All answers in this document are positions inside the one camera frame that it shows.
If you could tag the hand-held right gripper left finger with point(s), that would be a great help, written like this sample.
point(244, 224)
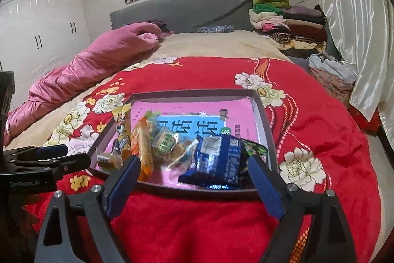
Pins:
point(121, 186)

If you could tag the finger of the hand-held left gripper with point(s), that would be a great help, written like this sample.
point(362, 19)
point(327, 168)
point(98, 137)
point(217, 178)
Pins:
point(67, 166)
point(52, 150)

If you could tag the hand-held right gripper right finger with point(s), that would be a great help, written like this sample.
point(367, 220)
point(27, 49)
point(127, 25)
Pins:
point(264, 186)

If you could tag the brown candy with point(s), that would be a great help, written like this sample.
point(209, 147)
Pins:
point(107, 159)

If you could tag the green and black snack packet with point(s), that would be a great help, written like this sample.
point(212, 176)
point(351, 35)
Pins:
point(257, 152)

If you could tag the orange rice cracker packet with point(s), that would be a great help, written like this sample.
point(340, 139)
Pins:
point(143, 146)

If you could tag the blue snack packet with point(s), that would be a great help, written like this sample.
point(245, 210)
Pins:
point(215, 161)

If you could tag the yellow cartoon snack packet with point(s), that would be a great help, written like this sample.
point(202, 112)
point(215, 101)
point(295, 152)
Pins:
point(122, 130)

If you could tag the green candy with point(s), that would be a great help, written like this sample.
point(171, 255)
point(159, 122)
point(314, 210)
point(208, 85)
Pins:
point(164, 142)

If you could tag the clear round candy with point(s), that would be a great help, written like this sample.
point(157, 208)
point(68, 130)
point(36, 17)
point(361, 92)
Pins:
point(181, 156)

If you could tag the dark shallow cardboard box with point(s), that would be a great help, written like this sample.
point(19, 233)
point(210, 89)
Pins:
point(190, 95)

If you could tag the dark wooden furniture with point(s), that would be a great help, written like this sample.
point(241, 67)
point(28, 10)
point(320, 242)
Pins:
point(6, 102)

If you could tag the red floral blanket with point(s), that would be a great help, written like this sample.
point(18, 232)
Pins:
point(307, 115)

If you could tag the pink and blue book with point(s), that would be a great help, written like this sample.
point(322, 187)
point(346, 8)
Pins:
point(184, 107)

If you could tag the pink quilt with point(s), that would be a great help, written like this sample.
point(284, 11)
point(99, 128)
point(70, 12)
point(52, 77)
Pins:
point(92, 56)

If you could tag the pink floral fabric bag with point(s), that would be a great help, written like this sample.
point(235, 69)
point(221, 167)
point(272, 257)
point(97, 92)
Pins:
point(332, 87)

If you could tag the red cloth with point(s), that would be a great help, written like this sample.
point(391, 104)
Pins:
point(366, 121)

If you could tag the white wardrobe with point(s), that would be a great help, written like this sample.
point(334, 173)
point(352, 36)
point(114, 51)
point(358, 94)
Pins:
point(40, 19)

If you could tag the light blue cloth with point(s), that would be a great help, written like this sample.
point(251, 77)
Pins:
point(332, 65)

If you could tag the beige bed sheet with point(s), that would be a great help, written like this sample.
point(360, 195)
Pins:
point(215, 44)

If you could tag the stack of folded clothes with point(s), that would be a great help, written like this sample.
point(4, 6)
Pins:
point(301, 25)

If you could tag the blue patterned cloth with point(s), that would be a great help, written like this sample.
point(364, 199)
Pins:
point(215, 28)

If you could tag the dark purple cloth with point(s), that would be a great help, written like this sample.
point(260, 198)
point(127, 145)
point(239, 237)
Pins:
point(158, 24)

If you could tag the grey padded headboard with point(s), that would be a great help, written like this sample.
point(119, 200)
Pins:
point(184, 13)

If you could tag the white satin curtain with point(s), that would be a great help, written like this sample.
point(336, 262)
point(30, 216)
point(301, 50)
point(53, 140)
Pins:
point(360, 19)

